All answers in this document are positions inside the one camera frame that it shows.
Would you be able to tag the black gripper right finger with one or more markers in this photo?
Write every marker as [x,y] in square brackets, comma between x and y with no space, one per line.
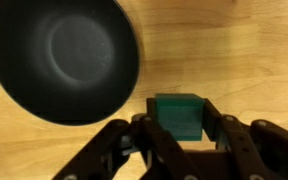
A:
[257,150]

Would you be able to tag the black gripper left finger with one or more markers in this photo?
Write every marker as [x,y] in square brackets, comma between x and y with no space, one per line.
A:
[144,150]

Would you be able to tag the green block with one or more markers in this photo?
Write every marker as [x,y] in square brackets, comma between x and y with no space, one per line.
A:
[180,116]

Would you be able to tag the black bowl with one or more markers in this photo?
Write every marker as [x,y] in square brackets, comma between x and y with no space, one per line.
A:
[64,60]

